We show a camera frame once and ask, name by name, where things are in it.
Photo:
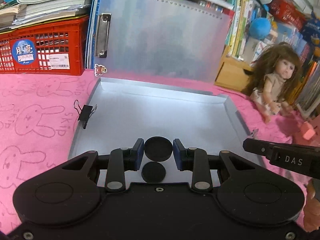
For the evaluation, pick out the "wooden drawer shelf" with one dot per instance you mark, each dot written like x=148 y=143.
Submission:
x=232 y=73

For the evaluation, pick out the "row of upright books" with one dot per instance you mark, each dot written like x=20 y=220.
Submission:
x=250 y=24

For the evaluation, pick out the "blue cardboard box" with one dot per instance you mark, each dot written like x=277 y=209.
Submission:
x=311 y=30

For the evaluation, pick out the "person's right hand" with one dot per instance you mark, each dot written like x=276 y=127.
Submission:
x=311 y=220

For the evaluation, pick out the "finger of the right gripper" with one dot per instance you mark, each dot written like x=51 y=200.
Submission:
x=258 y=147

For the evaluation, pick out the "stack of books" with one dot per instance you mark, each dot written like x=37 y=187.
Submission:
x=21 y=13

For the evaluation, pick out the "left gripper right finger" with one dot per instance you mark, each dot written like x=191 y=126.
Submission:
x=196 y=161

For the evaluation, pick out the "translucent plastic clipboard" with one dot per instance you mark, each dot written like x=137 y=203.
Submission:
x=171 y=38

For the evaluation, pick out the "red plastic crate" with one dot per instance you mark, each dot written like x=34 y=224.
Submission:
x=54 y=47

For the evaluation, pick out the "brown haired baby doll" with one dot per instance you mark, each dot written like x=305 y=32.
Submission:
x=275 y=74

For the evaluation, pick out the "black round puck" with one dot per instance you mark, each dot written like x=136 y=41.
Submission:
x=158 y=149
x=153 y=172

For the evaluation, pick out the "pink bunny blanket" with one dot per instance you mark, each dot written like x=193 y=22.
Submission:
x=47 y=195

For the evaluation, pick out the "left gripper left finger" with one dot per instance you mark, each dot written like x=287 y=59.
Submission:
x=121 y=160

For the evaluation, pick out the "white shallow cardboard box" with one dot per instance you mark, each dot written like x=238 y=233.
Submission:
x=129 y=110

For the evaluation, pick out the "black binder clip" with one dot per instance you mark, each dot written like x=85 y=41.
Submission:
x=84 y=113

